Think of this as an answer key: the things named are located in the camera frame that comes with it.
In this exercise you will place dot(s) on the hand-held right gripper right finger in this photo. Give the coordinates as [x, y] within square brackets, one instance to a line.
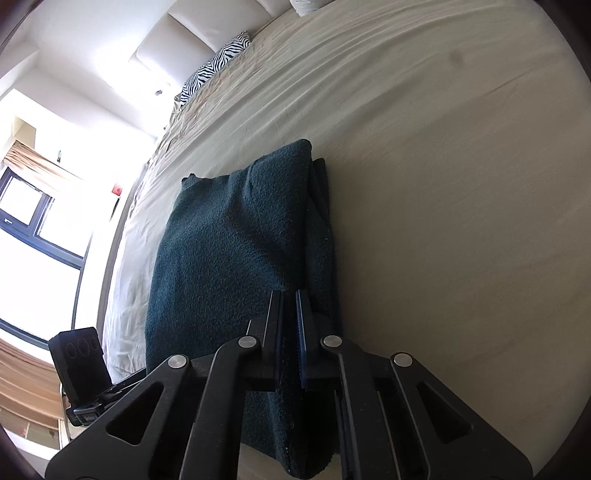
[302, 337]

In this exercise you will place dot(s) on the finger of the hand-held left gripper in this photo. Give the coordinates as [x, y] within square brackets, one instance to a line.
[131, 382]

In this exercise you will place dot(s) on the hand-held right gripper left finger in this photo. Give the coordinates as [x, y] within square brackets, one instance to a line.
[279, 332]

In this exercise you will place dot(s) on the dark teal knit sweater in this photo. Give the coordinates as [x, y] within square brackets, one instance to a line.
[221, 254]

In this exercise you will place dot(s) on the brown striped curtain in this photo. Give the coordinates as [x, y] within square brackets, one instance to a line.
[23, 383]

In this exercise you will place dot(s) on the low shelf unit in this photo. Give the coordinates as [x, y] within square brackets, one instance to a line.
[39, 431]

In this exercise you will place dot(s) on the dark framed window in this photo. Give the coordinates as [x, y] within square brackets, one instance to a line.
[27, 286]

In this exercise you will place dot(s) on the brown striped roman blind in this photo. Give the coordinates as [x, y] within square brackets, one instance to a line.
[41, 166]

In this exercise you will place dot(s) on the bed with beige sheet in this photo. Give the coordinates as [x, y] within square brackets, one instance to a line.
[438, 184]

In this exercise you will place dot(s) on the zebra print pillow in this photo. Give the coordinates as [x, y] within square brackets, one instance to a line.
[212, 69]

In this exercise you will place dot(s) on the white padded headboard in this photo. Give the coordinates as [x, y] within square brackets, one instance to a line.
[184, 41]

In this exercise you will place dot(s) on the white pillow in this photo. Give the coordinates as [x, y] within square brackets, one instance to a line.
[309, 5]

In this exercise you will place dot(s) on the red wall alarm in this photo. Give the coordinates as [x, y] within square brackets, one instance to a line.
[117, 189]

